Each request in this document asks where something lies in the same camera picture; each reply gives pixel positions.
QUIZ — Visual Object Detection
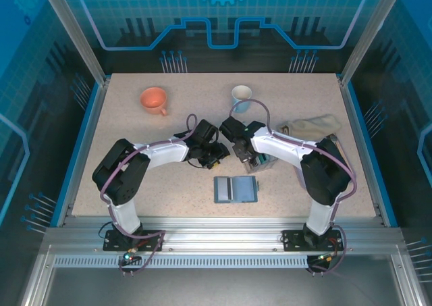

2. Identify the silver card with dark stripe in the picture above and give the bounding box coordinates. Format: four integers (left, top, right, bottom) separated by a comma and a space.
215, 177, 234, 201

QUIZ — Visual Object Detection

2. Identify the teal card holder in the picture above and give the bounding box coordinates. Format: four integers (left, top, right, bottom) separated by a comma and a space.
213, 176, 261, 205

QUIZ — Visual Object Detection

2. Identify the beige cloth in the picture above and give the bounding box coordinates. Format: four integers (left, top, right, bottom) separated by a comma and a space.
277, 115, 343, 141

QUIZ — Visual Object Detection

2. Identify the light blue mug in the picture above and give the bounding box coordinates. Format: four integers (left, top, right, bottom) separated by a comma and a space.
231, 84, 253, 113

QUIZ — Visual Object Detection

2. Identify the orange cup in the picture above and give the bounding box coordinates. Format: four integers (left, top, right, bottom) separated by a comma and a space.
140, 86, 169, 117

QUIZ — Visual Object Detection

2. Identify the right small LED board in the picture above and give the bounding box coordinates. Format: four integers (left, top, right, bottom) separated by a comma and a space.
315, 251, 338, 265

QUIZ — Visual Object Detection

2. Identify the small led board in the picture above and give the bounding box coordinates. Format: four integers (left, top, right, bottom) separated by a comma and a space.
315, 251, 338, 265
123, 250, 141, 266

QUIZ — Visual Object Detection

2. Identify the metal bottom panel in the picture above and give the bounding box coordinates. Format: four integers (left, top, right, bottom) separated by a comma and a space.
20, 245, 419, 306

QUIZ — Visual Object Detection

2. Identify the left small LED board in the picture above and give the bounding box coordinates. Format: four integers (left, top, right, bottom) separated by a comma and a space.
123, 250, 141, 266

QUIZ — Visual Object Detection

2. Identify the aluminium front rail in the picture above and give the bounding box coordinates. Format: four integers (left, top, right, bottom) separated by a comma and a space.
45, 215, 402, 255

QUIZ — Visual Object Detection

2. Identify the wooden handled utensil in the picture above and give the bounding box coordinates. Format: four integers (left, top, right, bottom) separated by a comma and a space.
326, 134, 350, 161

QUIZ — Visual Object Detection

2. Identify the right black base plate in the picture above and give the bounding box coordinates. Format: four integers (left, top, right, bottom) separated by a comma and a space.
281, 230, 344, 252

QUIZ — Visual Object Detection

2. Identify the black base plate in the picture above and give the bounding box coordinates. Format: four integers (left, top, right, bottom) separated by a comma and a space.
103, 230, 165, 252
281, 230, 344, 252

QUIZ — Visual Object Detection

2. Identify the slotted cable duct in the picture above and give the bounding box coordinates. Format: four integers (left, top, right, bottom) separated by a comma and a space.
53, 255, 310, 269

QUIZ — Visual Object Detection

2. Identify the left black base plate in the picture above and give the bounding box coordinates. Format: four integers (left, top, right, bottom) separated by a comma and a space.
103, 230, 165, 252

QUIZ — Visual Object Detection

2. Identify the right aluminium side rail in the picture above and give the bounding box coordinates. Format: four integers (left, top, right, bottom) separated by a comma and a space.
337, 74, 399, 228

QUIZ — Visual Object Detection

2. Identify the aluminium side rail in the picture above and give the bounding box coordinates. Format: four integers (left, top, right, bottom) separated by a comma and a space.
337, 74, 399, 228
50, 78, 111, 228

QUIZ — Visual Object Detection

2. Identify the left aluminium side rail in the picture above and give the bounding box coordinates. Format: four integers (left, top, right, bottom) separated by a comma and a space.
50, 78, 111, 228

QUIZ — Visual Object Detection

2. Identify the left aluminium frame post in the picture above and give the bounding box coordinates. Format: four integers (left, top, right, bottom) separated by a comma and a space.
37, 0, 109, 86

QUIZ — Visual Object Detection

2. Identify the aluminium frame post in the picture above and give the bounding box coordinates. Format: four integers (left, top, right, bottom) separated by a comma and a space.
37, 0, 109, 86
339, 0, 396, 86

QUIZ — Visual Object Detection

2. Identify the right aluminium frame post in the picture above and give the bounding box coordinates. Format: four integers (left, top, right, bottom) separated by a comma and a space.
339, 0, 396, 86

